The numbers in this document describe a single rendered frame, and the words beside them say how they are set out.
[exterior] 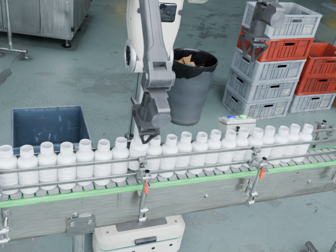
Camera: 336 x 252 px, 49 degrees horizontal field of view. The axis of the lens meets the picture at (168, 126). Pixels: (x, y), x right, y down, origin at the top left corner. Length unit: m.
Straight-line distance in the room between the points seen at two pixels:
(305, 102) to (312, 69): 0.42
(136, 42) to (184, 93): 1.70
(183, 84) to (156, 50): 2.30
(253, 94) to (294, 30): 0.70
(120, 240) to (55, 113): 0.78
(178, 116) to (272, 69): 1.01
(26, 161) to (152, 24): 0.56
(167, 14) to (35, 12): 3.36
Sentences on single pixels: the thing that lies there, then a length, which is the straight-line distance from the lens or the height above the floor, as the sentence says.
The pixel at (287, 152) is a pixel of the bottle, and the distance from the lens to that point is 1.59.
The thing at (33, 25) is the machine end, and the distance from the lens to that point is 4.99.
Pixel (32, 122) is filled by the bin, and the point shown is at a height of 0.87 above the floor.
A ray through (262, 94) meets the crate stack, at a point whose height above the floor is 0.31.
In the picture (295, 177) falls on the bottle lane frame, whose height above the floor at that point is 0.94.
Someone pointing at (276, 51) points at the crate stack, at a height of 0.76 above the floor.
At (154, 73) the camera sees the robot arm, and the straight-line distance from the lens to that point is 1.01.
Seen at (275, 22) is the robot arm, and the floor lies 1.56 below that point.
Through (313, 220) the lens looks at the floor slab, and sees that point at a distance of 3.01.
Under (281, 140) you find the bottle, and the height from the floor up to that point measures 1.12.
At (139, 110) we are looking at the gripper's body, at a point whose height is 1.31.
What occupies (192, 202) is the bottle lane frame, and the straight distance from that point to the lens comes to 1.47.
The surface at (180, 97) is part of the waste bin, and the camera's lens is 3.40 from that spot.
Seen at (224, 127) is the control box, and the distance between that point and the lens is 1.56.
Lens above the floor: 1.88
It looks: 32 degrees down
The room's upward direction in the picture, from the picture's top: 10 degrees clockwise
